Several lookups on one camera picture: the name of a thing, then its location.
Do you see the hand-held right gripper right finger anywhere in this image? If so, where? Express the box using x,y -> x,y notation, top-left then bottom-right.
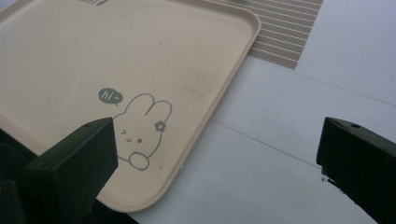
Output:
316,117 -> 396,224

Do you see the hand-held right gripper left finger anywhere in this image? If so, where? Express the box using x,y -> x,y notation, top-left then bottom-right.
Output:
21,117 -> 120,224

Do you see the beige rabbit print tray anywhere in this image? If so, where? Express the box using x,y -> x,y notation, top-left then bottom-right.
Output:
0,0 -> 262,214

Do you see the beige striped woven placemat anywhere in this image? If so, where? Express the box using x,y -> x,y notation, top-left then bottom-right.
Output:
218,0 -> 325,71

